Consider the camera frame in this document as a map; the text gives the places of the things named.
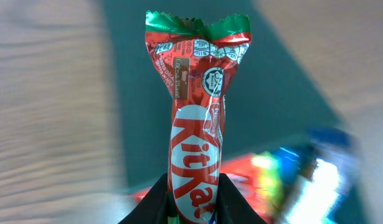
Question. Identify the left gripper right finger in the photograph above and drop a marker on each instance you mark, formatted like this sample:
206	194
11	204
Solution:
232	208

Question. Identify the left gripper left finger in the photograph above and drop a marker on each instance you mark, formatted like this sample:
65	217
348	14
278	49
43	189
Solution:
152	209

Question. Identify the red Hacks candy bag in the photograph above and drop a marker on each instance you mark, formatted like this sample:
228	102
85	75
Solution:
242	173

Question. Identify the Haribo gummy bag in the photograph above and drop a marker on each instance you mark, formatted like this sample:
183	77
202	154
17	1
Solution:
269	187

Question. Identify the blue Oreo cookie pack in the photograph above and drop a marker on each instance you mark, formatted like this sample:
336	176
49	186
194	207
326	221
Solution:
323	181

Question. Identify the red green candy bar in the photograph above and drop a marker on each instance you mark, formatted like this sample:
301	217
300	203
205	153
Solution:
197	63

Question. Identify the dark green open box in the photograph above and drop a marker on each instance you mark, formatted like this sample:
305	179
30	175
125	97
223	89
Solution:
271	103

